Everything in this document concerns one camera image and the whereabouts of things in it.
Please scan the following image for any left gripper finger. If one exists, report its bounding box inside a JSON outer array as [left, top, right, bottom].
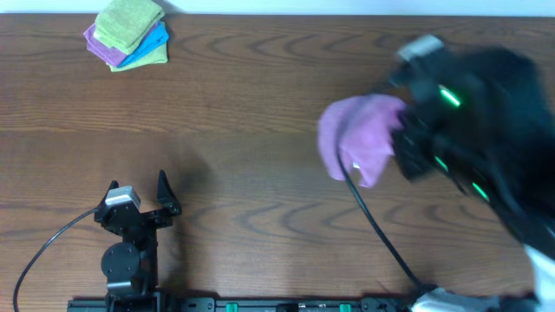
[[98, 179, 121, 208], [157, 170, 182, 216]]

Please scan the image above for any purple microfiber cloth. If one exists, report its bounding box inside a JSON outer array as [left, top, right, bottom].
[[317, 94, 407, 188]]

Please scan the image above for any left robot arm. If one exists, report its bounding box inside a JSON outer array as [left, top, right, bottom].
[[95, 171, 182, 312]]

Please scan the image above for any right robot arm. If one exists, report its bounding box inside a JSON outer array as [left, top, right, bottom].
[[390, 48, 554, 311]]

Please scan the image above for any purple folded cloth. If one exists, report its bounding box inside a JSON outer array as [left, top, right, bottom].
[[83, 22, 160, 68]]

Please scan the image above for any bottom green folded cloth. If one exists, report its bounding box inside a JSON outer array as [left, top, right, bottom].
[[109, 43, 168, 72]]

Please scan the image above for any green folded cloth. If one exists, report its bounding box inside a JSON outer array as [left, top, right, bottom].
[[93, 0, 165, 55], [109, 43, 168, 72]]

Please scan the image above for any blue folded cloth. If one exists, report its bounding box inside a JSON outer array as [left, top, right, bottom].
[[111, 22, 169, 72]]

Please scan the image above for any top green folded cloth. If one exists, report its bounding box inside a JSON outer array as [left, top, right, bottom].
[[93, 0, 165, 55]]

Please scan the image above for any left black camera cable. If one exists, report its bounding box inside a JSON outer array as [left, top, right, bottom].
[[12, 206, 101, 312]]

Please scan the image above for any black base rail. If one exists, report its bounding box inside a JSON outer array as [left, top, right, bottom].
[[67, 292, 410, 312]]

